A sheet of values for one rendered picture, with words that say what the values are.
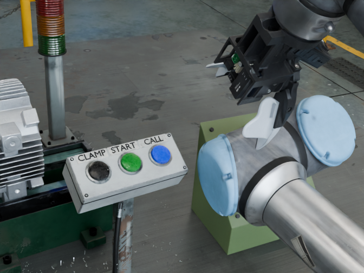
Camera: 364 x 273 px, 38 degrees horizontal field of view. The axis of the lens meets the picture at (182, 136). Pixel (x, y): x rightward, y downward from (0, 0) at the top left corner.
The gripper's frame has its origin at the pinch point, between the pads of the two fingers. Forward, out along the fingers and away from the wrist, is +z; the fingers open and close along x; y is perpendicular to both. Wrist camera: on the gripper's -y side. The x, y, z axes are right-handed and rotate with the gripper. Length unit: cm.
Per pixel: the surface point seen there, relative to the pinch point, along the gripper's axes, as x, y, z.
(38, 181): -7.7, 25.5, 25.0
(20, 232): -2.9, 29.3, 33.6
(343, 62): -116, -272, 200
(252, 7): -236, -290, 270
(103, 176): 1.7, 21.2, 7.4
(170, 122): -28, -21, 55
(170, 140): -1.6, 8.6, 8.2
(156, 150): -0.1, 12.0, 7.4
